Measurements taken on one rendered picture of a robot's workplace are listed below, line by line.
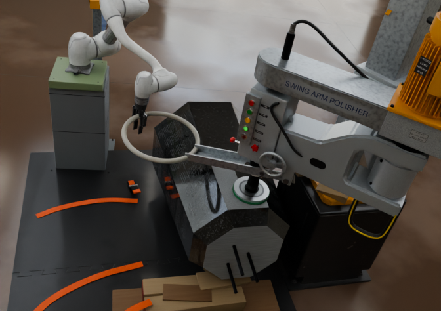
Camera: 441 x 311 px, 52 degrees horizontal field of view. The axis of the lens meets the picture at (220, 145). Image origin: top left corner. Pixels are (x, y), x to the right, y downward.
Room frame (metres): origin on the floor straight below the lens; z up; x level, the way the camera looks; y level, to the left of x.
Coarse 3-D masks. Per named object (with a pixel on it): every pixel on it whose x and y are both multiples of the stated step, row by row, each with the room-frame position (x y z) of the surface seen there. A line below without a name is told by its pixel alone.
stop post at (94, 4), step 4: (92, 0) 3.81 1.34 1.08; (96, 0) 3.83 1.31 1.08; (92, 4) 3.81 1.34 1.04; (96, 4) 3.82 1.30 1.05; (92, 8) 3.81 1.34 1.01; (96, 8) 3.82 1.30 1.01; (96, 12) 3.84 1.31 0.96; (100, 12) 3.85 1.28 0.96; (96, 16) 3.84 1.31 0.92; (100, 16) 3.85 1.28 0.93; (96, 20) 3.84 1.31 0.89; (100, 20) 3.85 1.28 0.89; (96, 24) 3.84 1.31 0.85; (100, 24) 3.85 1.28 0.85; (96, 28) 3.84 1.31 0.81; (100, 28) 3.85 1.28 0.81; (96, 32) 3.84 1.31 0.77
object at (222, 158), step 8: (200, 152) 2.19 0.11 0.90; (208, 152) 2.18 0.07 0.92; (216, 152) 2.16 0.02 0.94; (224, 152) 2.14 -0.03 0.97; (232, 152) 2.12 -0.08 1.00; (192, 160) 2.10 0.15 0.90; (200, 160) 2.08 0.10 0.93; (208, 160) 2.06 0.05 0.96; (216, 160) 2.04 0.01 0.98; (224, 160) 2.03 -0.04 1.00; (232, 160) 2.09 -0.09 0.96; (240, 160) 2.09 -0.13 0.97; (248, 160) 2.08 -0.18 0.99; (224, 168) 2.01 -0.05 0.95; (232, 168) 2.00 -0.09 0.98; (240, 168) 1.98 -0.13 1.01; (248, 168) 1.96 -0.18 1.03; (256, 168) 1.94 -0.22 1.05; (280, 168) 2.00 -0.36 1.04; (264, 176) 1.92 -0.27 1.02; (280, 176) 1.89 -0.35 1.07
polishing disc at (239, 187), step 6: (240, 180) 2.05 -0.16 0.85; (246, 180) 2.06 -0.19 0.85; (234, 186) 1.99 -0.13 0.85; (240, 186) 2.00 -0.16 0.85; (258, 186) 2.03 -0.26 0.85; (264, 186) 2.04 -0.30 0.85; (240, 192) 1.95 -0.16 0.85; (246, 192) 1.96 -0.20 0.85; (258, 192) 1.98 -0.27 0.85; (264, 192) 1.99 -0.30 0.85; (246, 198) 1.91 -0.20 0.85; (252, 198) 1.92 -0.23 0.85; (258, 198) 1.93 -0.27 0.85; (264, 198) 1.94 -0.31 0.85
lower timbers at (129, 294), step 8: (264, 280) 1.96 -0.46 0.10; (136, 288) 1.72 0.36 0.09; (248, 288) 1.87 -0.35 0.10; (256, 288) 1.89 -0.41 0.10; (264, 288) 1.90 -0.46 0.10; (272, 288) 1.91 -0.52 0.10; (112, 296) 1.63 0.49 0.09; (120, 296) 1.64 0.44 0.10; (128, 296) 1.65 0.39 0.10; (136, 296) 1.66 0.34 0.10; (248, 296) 1.81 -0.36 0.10; (256, 296) 1.83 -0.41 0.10; (264, 296) 1.84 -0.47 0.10; (272, 296) 1.85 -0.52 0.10; (112, 304) 1.58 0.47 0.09; (120, 304) 1.59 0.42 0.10; (128, 304) 1.59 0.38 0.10; (248, 304) 1.75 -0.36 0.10; (256, 304) 1.76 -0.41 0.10; (264, 304) 1.77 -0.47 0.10; (272, 304) 1.78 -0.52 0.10
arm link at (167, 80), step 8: (112, 16) 2.64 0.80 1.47; (120, 16) 2.68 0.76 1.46; (112, 24) 2.62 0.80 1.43; (120, 24) 2.63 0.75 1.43; (120, 32) 2.59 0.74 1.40; (120, 40) 2.57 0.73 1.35; (128, 40) 2.58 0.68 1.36; (128, 48) 2.56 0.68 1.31; (136, 48) 2.57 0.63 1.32; (144, 56) 2.56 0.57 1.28; (152, 56) 2.58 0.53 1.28; (152, 64) 2.55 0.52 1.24; (160, 72) 2.49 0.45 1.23; (168, 72) 2.52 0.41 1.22; (160, 80) 2.44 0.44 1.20; (168, 80) 2.47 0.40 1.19; (176, 80) 2.52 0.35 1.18; (160, 88) 2.43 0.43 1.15; (168, 88) 2.47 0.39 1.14
